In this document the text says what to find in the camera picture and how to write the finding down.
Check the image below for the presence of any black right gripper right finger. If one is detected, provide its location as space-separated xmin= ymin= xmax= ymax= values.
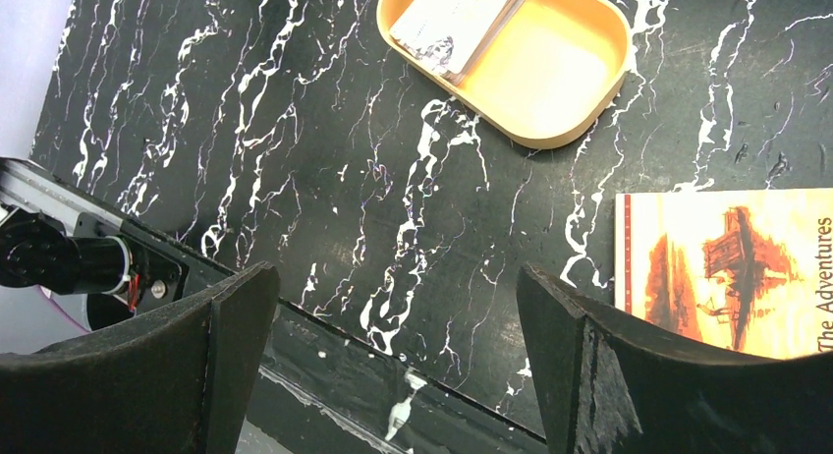
xmin=516 ymin=264 xmax=832 ymax=453

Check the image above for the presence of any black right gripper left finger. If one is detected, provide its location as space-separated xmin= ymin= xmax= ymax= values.
xmin=1 ymin=262 xmax=280 ymax=453

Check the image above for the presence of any yellow oval tray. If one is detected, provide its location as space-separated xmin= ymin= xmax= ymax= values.
xmin=376 ymin=0 xmax=632 ymax=149

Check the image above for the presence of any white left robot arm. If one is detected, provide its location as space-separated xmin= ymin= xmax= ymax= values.
xmin=1 ymin=204 xmax=132 ymax=295

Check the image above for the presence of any silver VIP card stack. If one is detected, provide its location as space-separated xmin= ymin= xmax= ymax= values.
xmin=390 ymin=0 xmax=524 ymax=85

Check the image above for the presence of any orange paperback book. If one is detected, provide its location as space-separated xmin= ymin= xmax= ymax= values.
xmin=615 ymin=188 xmax=832 ymax=359

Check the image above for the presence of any black aluminium base frame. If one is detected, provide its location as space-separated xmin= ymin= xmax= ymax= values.
xmin=1 ymin=158 xmax=546 ymax=453

